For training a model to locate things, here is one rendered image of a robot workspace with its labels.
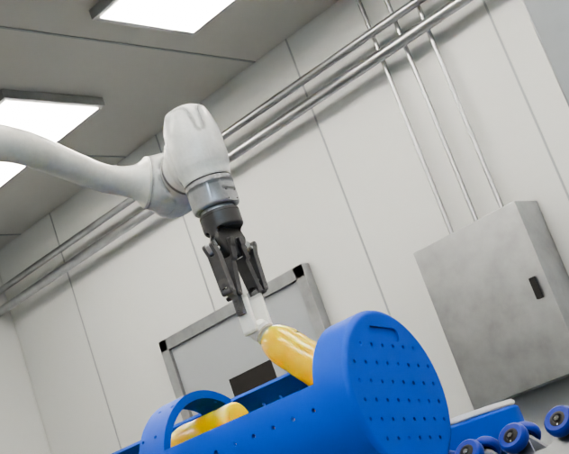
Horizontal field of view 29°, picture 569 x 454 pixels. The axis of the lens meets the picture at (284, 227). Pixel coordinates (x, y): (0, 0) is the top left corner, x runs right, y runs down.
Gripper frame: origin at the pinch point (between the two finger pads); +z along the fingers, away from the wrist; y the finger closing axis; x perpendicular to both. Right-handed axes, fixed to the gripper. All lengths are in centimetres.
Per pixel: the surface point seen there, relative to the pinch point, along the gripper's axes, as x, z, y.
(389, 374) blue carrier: -23.6, 19.3, -2.5
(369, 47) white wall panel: 118, -177, 334
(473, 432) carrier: -15.4, 31.6, 32.9
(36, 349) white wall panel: 448, -131, 360
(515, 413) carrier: -20, 31, 44
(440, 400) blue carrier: -23.6, 25.3, 10.3
